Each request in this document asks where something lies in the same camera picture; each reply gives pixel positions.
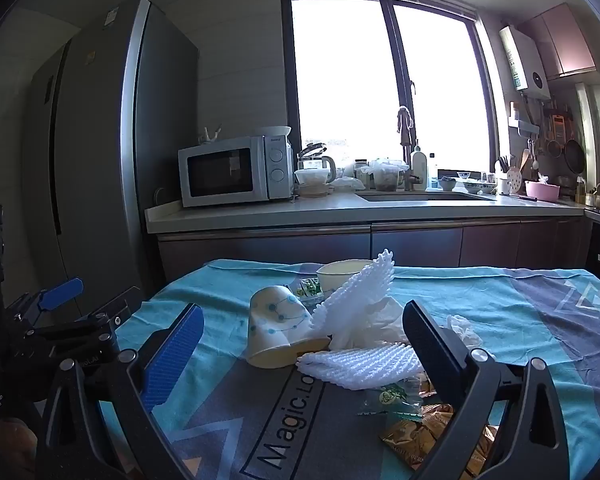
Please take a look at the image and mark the white foam fruit net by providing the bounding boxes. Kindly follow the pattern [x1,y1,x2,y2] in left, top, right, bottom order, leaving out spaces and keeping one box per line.
[296,341,426,392]
[310,249,397,336]

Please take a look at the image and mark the white soap bottle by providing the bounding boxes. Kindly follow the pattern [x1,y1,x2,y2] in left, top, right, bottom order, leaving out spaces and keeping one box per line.
[411,140,429,192]

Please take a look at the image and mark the pink wall cabinet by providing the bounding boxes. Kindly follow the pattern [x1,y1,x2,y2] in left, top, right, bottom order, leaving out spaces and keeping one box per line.
[522,2,598,81]

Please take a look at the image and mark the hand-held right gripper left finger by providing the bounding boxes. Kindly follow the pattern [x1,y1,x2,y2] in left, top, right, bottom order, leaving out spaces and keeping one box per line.
[35,304,206,480]

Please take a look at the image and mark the pink bowl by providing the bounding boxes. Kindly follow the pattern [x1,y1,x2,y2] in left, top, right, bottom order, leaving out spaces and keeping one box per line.
[525,180,561,200]

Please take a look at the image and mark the metal faucet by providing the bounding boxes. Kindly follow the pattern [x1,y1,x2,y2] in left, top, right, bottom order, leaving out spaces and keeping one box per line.
[397,106,422,192]

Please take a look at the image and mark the kitchen sink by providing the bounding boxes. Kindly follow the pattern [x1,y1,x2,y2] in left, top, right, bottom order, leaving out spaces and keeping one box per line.
[357,190,496,204]

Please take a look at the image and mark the grey refrigerator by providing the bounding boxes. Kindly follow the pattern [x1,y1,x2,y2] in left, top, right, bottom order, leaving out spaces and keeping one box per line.
[27,0,201,321]

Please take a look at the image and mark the white microwave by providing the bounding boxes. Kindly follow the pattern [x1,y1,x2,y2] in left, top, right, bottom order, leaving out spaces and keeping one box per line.
[177,135,295,208]

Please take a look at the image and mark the white water heater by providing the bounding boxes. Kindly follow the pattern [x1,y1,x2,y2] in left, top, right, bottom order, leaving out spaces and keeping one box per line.
[499,25,552,101]

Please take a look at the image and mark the large white tissue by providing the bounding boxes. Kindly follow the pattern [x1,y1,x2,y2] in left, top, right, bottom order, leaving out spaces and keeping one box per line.
[330,297,412,352]

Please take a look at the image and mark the gold snack wrapper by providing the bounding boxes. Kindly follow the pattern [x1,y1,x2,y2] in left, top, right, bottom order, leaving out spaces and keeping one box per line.
[380,419,438,461]
[457,425,498,478]
[420,402,456,436]

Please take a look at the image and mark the green white snack wrapper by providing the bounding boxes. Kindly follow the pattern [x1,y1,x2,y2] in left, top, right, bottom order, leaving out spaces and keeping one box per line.
[290,277,326,307]

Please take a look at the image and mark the clear wrapper with green logo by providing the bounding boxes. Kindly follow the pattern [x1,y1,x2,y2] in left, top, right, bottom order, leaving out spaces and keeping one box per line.
[357,380,423,418]

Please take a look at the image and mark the blue dotted paper cup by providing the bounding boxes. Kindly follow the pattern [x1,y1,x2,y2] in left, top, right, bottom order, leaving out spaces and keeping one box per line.
[245,285,331,370]

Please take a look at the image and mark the cream paper bowl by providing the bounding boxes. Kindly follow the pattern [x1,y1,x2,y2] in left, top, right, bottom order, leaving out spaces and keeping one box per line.
[316,259,376,292]

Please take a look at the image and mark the stacked white food container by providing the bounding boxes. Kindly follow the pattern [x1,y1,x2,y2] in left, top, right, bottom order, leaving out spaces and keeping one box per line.
[294,169,332,199]

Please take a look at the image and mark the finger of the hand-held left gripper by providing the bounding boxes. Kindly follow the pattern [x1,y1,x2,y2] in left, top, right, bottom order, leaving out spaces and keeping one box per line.
[30,287,141,361]
[5,277,84,323]

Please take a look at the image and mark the person's left hand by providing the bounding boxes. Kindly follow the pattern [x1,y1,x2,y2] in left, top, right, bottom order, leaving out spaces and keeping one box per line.
[0,412,38,478]

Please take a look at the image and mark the glass kettle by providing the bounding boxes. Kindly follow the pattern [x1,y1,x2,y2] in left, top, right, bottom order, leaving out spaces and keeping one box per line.
[296,143,337,181]

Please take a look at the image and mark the plastic food jar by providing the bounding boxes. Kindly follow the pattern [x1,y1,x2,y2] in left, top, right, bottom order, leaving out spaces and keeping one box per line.
[372,160,406,192]

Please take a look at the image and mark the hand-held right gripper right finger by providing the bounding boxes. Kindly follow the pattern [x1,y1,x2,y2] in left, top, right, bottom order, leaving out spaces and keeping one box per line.
[402,300,570,480]

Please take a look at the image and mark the teal printed tablecloth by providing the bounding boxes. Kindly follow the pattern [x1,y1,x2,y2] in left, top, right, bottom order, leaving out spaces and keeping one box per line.
[97,258,600,480]

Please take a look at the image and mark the beige kitchen countertop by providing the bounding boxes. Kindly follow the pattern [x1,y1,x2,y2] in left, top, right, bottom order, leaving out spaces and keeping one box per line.
[145,191,587,235]

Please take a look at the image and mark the hanging frying pan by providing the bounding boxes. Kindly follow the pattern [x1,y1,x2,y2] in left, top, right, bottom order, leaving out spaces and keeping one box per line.
[564,139,586,174]

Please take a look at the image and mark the small white tissue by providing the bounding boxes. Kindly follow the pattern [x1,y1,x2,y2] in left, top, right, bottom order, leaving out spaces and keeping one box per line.
[432,314,482,348]

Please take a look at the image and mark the wall utensil rack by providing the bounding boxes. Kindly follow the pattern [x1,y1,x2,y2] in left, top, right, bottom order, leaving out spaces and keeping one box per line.
[507,117,541,136]

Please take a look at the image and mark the white utensil holder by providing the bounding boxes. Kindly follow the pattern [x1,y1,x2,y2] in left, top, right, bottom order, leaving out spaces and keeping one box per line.
[495,157,514,196]

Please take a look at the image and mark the dark framed window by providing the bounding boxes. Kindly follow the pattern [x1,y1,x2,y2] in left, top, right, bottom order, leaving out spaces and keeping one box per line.
[280,0,498,187]

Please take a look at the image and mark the brown lower cabinets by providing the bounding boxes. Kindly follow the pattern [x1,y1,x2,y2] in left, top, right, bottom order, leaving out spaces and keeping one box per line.
[157,217,595,283]

